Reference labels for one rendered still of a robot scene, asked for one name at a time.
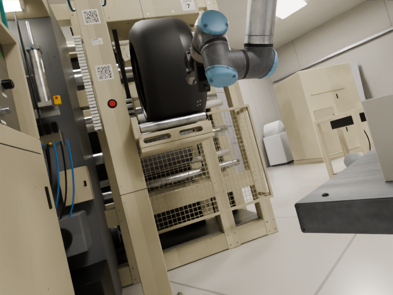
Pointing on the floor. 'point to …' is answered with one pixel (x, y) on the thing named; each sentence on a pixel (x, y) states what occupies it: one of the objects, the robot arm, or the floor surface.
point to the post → (124, 156)
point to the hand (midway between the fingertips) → (192, 83)
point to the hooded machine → (277, 144)
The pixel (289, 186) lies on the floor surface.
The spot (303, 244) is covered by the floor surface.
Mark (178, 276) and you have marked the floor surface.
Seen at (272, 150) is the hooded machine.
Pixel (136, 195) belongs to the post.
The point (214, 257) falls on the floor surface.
